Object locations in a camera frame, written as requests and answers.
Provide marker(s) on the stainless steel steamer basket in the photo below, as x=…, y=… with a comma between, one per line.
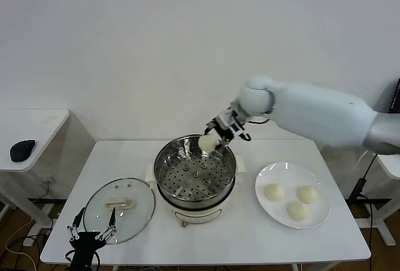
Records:
x=193, y=177

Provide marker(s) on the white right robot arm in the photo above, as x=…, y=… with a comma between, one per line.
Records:
x=312, y=111

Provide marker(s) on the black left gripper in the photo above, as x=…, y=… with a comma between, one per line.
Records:
x=84, y=244

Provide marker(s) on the black computer mouse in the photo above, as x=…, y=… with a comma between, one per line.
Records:
x=22, y=151

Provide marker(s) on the round glass pot lid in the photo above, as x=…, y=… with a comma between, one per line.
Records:
x=134, y=190

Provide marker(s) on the white steamed baozi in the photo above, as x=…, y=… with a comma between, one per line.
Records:
x=207, y=142
x=275, y=192
x=297, y=211
x=307, y=194

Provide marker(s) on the white round plate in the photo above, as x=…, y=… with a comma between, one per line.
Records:
x=268, y=211

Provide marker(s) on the dark open laptop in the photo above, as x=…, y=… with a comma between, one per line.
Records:
x=396, y=96

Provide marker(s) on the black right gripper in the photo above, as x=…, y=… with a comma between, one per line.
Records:
x=225, y=127

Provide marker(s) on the white floor power strip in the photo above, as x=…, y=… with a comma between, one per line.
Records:
x=28, y=241

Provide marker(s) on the white side table with mouse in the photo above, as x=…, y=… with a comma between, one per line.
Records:
x=31, y=124

